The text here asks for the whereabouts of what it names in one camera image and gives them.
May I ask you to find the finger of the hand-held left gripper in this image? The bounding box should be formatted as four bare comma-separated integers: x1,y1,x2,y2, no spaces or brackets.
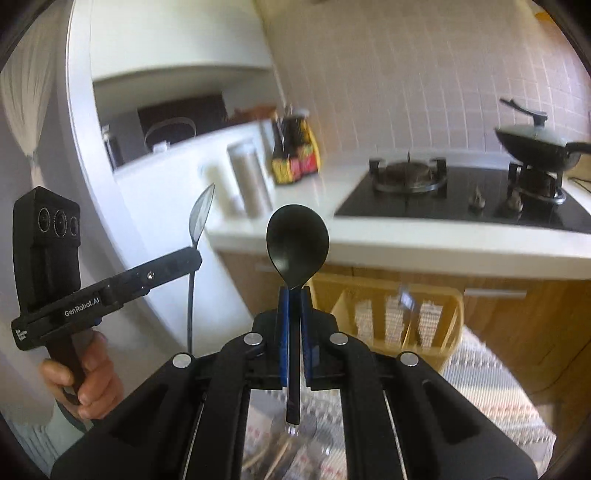
102,247,203,306

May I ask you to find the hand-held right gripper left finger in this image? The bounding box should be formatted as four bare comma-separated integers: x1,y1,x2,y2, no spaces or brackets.
51,287,289,480

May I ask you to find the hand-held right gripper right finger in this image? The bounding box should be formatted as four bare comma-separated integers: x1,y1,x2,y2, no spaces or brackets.
300,287,539,480

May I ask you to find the yellow utensil organizer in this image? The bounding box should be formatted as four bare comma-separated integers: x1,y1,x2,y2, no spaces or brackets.
308,273,465,372

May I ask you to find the clear grey plastic spoon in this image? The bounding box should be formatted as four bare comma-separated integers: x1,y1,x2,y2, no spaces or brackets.
186,183,216,356

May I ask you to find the black spoon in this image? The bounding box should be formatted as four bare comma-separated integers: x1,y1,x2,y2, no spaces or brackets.
266,204,330,425

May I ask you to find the clear glass cup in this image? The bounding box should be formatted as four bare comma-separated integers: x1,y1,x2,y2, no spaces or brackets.
252,406,345,480

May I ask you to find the person's left hand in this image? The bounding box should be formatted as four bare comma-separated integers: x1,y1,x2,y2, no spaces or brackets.
39,332,125,423

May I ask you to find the steel canister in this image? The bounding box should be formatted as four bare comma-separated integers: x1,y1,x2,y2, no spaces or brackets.
226,141,274,219

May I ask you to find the dark curved chair back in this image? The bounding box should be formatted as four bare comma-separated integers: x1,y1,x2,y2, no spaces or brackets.
143,117,197,151

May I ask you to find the white curtain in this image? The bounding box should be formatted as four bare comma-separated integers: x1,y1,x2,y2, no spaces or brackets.
0,46,61,185

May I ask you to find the dark sauce bottle yellow label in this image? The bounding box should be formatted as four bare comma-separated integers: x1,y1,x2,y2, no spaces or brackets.
271,115,296,186
288,108,321,179

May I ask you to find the patterned white cloth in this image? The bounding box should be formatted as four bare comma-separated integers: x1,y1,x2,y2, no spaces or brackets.
240,325,557,480

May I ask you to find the black burner grate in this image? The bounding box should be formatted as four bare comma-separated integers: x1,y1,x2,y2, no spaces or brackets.
508,161,568,206
368,150,448,195

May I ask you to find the black gas stove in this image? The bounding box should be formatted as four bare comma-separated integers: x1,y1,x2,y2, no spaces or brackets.
335,157,585,229

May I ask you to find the wooden cabinet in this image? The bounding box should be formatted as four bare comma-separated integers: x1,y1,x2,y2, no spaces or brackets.
217,251,591,416

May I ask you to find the dark wok lid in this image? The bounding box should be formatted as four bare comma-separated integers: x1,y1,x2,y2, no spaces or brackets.
496,98,573,151

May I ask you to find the black wok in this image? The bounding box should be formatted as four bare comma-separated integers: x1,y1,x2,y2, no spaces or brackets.
495,129,591,172

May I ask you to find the silver drawer handle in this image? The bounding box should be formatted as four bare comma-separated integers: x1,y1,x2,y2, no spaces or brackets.
464,288,528,299

